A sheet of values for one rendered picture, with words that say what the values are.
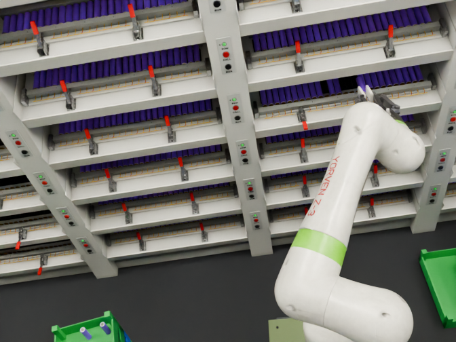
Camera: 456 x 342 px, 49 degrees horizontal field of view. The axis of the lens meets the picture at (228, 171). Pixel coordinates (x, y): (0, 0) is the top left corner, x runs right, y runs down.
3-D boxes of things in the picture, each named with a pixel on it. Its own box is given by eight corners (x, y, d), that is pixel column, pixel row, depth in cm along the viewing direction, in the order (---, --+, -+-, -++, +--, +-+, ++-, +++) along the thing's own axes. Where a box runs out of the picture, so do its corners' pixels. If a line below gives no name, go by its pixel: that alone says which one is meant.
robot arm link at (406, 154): (406, 189, 126) (441, 159, 121) (372, 164, 121) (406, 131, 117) (389, 160, 137) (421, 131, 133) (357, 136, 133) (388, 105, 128)
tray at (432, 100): (438, 109, 165) (446, 93, 156) (255, 138, 168) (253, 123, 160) (421, 61, 174) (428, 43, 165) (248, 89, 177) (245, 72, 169)
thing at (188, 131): (228, 142, 169) (222, 121, 157) (53, 170, 173) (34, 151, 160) (221, 93, 178) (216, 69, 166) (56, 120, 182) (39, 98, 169)
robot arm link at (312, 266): (327, 335, 108) (318, 324, 98) (273, 313, 114) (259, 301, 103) (353, 258, 114) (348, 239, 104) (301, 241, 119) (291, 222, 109)
